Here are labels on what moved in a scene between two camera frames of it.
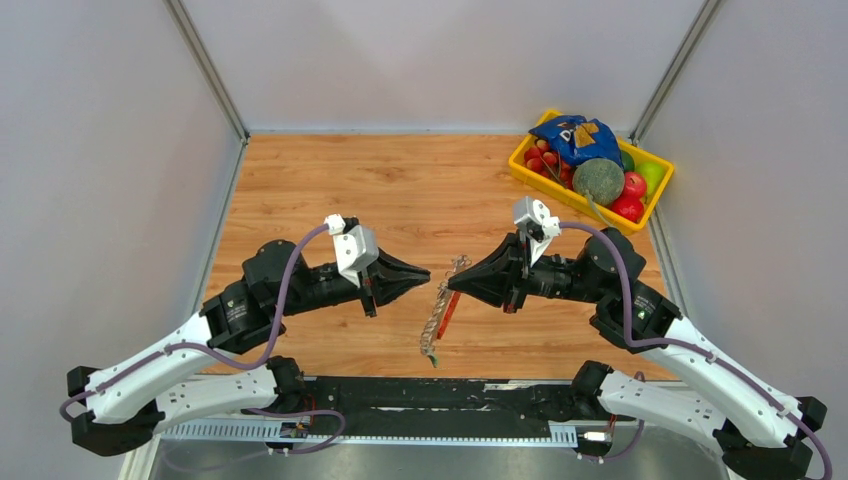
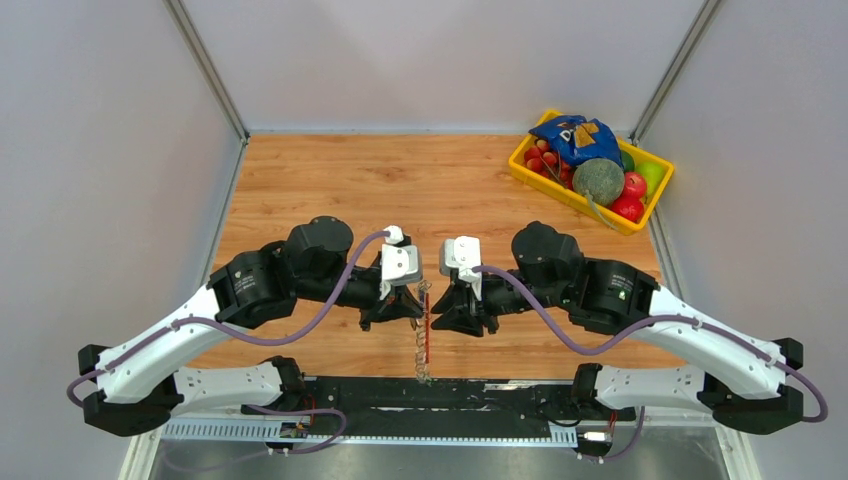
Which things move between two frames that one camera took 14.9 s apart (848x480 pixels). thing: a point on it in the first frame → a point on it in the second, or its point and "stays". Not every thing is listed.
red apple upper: x=635 y=185 stays
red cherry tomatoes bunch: x=545 y=161 stays
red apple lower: x=629 y=207 stays
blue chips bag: x=577 y=139 stays
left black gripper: x=389 y=277 → x=399 y=304
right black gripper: x=497 y=279 → x=462 y=313
